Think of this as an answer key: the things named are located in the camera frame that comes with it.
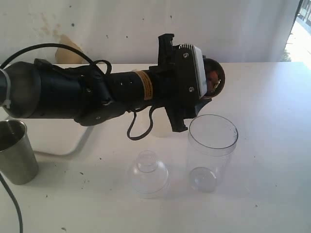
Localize brown wooden cup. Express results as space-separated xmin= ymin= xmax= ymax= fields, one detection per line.
xmin=203 ymin=58 xmax=225 ymax=99

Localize white rectangular tray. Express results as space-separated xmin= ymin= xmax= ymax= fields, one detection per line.
xmin=24 ymin=117 xmax=94 ymax=156

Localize steel metal cup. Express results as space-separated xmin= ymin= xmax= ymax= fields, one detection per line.
xmin=0 ymin=119 xmax=39 ymax=185

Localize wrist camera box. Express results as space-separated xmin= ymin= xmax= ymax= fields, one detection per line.
xmin=179 ymin=44 xmax=207 ymax=98

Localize clear dome jar lid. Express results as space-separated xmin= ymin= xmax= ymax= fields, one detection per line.
xmin=128 ymin=150 xmax=169 ymax=199

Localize frosted plastic beaker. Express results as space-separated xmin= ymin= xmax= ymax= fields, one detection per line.
xmin=150 ymin=107 xmax=173 ymax=138

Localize wooden block pieces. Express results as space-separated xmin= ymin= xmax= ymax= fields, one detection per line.
xmin=207 ymin=70 xmax=219 ymax=91

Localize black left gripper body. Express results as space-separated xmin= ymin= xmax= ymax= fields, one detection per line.
xmin=149 ymin=33 xmax=201 ymax=132

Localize clear plastic jar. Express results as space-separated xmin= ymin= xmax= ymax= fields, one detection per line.
xmin=186 ymin=114 xmax=239 ymax=192

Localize black cable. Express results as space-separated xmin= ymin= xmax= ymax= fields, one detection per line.
xmin=0 ymin=43 xmax=156 ymax=233

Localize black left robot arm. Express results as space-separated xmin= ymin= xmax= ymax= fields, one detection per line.
xmin=0 ymin=33 xmax=211 ymax=132

